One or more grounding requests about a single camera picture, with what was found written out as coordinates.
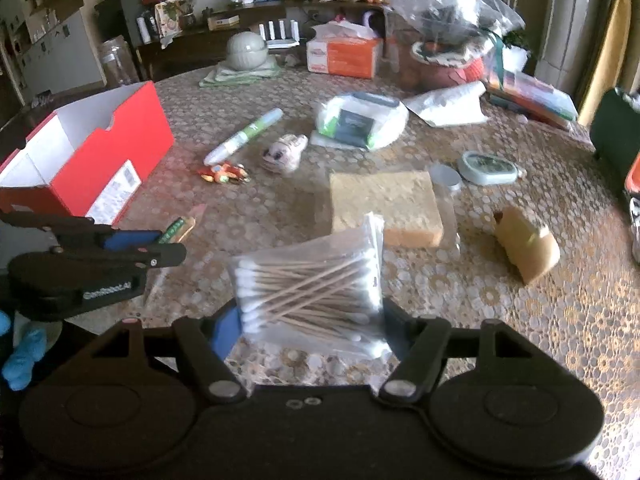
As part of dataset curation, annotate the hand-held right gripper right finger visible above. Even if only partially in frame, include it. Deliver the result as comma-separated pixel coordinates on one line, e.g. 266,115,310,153
377,300,532,406

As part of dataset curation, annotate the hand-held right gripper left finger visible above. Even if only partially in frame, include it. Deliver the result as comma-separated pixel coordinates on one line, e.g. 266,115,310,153
92,304,249,406

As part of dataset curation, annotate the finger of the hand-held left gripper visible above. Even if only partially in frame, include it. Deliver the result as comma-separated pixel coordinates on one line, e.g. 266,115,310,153
0,210,162,252
50,244,188,270

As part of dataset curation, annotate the green brown small packet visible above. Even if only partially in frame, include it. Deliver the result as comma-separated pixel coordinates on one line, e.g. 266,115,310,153
157,205,208,246

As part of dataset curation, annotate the red cardboard box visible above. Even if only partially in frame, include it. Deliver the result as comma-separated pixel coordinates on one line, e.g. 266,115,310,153
0,80,176,226

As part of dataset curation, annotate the bag of cotton swabs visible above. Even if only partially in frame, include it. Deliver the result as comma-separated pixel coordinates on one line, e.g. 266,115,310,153
227,211,392,361

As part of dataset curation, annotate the green white pen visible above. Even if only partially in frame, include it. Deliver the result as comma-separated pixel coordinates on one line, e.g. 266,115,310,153
203,107,284,166

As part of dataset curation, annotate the blue correction tape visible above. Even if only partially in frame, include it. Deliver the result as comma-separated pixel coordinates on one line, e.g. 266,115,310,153
458,151,521,184

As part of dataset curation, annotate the person's left hand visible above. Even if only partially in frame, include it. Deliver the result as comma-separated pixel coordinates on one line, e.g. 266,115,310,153
0,309,49,392

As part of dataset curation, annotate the small orange toy figure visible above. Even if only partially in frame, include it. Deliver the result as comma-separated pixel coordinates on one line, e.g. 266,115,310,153
198,161,249,184

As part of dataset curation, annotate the yellow sponge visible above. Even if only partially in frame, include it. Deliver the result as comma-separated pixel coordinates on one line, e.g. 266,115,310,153
327,170,445,248

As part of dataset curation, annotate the clear jar with grey lid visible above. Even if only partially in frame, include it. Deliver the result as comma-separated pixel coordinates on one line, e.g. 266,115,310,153
428,162,464,257

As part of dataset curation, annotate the tan bread-shaped toy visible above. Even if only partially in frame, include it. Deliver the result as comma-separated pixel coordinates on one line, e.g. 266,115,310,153
492,205,562,284

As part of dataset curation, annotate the white plush toy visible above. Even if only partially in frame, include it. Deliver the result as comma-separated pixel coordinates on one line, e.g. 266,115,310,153
262,133,309,175

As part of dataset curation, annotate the glass jar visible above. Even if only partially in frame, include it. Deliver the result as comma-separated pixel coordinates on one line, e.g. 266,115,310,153
97,35,142,89

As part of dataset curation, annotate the green folded cloth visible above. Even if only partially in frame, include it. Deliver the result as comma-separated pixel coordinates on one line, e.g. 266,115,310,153
198,57,281,88

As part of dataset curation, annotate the white cabinet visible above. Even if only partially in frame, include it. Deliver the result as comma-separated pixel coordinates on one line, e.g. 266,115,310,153
17,10,107,97

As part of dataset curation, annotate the wet wipes pack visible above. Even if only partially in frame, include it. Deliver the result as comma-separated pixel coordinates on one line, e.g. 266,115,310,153
310,92,410,151

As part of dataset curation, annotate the dark wooden sideboard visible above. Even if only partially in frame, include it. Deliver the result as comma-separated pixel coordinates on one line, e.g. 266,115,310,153
135,0,391,81

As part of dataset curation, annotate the white plastic bag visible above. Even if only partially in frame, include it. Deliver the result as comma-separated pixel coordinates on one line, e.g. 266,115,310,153
402,80,490,127

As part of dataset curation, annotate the floral paper bag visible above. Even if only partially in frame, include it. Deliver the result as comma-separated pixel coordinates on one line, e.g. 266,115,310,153
153,0,184,50

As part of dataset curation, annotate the grey ceramic jar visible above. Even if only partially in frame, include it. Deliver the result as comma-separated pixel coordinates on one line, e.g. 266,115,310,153
225,31,271,72

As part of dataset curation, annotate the white slatted rack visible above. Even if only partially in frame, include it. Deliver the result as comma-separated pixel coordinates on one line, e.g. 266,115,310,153
256,19,304,51

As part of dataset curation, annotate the floral red pot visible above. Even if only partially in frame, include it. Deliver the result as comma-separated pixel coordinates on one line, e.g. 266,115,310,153
407,37,493,92

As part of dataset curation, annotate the orange white tissue box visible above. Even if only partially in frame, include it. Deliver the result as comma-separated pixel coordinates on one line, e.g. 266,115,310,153
306,22,385,79

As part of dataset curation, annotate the orange white container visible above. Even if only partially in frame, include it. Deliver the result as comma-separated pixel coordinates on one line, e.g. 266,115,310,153
622,152,640,206

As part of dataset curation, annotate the dark green case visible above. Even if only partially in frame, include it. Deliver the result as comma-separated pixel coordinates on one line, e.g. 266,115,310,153
589,87,640,177

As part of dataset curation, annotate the white potted plant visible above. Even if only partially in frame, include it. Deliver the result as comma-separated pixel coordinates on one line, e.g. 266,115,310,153
499,29,533,75

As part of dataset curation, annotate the large clear plastic bag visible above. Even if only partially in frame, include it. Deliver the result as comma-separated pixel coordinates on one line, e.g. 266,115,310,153
345,0,526,48

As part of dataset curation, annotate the grey white strap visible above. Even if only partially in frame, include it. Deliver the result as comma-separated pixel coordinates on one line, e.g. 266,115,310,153
627,197,640,267

